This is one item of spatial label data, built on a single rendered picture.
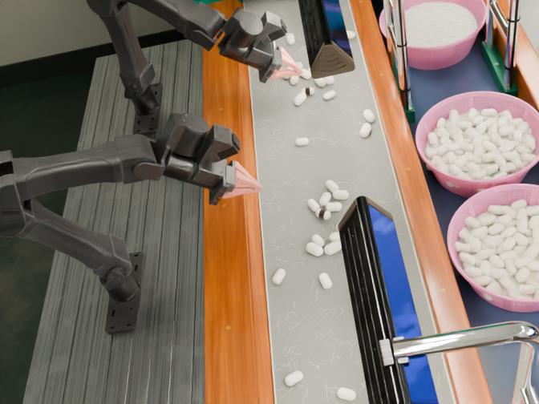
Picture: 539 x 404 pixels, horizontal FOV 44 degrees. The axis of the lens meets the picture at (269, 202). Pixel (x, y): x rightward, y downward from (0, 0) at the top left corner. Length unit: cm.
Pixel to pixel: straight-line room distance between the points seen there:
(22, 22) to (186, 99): 157
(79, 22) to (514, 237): 239
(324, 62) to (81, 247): 58
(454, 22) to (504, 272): 78
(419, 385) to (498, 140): 80
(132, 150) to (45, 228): 22
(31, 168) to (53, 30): 214
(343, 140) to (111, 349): 68
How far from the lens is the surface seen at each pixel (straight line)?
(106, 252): 135
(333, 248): 131
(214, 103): 168
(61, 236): 131
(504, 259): 131
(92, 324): 150
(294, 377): 119
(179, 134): 120
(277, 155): 153
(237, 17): 147
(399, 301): 85
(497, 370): 127
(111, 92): 202
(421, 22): 184
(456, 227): 134
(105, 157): 120
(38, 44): 337
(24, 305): 255
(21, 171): 120
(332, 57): 120
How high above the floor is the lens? 182
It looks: 49 degrees down
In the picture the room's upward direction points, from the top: 19 degrees counter-clockwise
